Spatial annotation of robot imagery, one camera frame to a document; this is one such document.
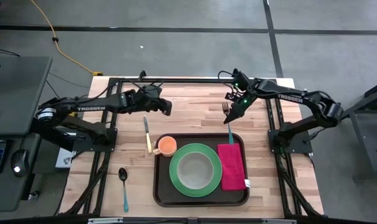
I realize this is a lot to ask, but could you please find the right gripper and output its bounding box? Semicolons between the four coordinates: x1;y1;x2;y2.
223;88;254;124

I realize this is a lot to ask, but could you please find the brown plastic tray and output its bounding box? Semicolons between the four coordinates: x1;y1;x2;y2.
152;133;250;208

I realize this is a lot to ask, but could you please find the white bowl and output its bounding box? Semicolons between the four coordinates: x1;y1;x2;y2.
177;151;214;190

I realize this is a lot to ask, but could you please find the red cloth napkin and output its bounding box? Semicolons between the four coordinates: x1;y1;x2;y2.
217;142;251;191

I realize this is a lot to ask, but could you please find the black computer mouse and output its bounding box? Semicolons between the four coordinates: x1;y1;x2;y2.
10;149;30;178

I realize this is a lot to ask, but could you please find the black fork blue handle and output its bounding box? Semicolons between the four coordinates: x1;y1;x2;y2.
221;101;235;146

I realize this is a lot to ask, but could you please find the silver aluminium mount bar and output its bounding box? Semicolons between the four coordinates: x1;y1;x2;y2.
87;217;298;224

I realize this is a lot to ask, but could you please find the green plate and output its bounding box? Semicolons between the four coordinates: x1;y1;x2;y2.
169;142;223;198

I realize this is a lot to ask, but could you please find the orange mug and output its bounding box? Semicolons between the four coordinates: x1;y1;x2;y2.
152;136;178;157

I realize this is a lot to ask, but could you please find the knife with cream handle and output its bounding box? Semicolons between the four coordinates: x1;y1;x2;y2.
142;115;153;154

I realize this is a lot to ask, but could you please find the grey desk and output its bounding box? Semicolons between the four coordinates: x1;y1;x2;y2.
0;55;54;213

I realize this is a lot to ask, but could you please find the black spoon blue handle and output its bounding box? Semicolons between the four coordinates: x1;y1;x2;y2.
118;167;129;213

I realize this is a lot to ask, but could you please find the black metal stand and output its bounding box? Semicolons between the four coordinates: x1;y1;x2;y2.
333;79;377;182

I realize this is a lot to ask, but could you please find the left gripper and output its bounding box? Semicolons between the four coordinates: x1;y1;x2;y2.
132;85;173;116

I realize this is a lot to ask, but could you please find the white printed box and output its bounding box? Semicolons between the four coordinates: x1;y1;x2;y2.
55;147;73;169

